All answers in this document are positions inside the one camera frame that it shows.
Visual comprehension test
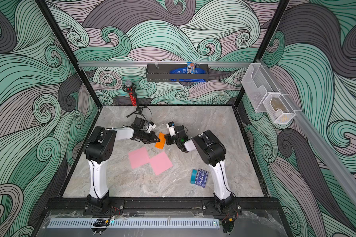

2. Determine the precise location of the microphone on tripod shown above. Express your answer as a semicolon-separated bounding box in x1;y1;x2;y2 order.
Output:
122;80;147;118

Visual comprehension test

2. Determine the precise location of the left pink paper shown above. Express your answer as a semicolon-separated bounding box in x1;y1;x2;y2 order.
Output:
128;147;150;169

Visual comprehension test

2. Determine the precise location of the aluminium rail right wall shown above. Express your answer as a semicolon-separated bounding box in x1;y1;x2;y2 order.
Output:
257;59;356;207

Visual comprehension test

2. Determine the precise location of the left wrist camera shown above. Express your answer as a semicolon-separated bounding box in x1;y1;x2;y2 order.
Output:
146;121;156;133

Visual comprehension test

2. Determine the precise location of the small clear plastic bin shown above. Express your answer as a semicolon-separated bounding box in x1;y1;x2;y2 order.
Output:
263;92;296;125

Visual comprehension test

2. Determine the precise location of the orange square paper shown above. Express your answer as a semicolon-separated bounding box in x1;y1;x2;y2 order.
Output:
155;132;166;150

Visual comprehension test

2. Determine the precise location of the right pink paper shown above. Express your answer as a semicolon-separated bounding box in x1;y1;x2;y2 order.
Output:
149;152;173;175

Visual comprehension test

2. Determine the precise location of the white slotted cable duct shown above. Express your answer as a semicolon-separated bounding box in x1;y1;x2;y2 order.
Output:
46;218;220;229

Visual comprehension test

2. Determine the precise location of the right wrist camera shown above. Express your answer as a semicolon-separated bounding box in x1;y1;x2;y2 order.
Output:
167;121;176;136

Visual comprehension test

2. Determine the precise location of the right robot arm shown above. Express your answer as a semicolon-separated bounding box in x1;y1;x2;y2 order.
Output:
164;122;236;214

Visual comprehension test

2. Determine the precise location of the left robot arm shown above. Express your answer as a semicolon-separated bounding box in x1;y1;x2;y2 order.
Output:
84;118;160;214

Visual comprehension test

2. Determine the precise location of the large clear plastic bin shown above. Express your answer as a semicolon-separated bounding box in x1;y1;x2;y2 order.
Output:
242;63;278;113

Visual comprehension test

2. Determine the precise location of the aluminium rail back wall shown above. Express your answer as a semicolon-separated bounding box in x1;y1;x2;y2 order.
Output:
77;60;251;68

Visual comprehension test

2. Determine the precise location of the blue card box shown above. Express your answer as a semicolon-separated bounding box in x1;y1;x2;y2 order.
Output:
194;169;209;188

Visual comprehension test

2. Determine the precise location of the blue snack packet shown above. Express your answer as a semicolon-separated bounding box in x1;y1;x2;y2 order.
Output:
169;62;206;82

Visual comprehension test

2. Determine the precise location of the black wall shelf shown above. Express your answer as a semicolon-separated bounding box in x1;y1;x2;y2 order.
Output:
146;64;210;83

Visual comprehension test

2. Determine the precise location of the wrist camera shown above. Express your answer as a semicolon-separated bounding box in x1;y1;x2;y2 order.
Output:
167;121;176;136
146;121;156;133

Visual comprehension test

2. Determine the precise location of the aluminium rail wall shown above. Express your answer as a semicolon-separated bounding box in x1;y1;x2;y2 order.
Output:
257;59;356;207
77;60;251;68

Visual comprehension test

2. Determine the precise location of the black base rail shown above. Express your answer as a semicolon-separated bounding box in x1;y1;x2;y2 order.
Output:
45;197;281;211

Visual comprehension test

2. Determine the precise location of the pink paper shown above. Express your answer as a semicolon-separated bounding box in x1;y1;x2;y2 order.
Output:
149;152;173;175
128;147;150;169

